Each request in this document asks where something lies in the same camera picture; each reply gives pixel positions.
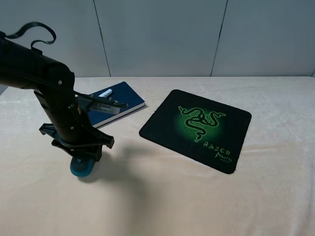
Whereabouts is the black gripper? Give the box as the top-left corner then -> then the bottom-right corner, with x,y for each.
34,91 -> 114,162

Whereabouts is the black and teal computer mouse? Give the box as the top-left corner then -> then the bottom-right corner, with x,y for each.
70,149 -> 97,177

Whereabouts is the white marker pen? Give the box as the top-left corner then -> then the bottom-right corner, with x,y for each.
99,89 -> 113,98

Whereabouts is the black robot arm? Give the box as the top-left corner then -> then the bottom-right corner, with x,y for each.
0,32 -> 118,162

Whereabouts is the dark blue notebook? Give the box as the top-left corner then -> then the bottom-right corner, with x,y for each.
88,82 -> 145,128

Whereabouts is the black green Razer mouse pad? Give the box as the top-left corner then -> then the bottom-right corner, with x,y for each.
139,89 -> 252,174

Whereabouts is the beige tablecloth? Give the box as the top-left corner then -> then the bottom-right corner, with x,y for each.
0,77 -> 315,236

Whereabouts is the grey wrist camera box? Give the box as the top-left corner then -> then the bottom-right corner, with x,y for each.
76,94 -> 128,115

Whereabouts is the black cable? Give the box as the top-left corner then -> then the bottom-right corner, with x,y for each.
4,22 -> 57,50

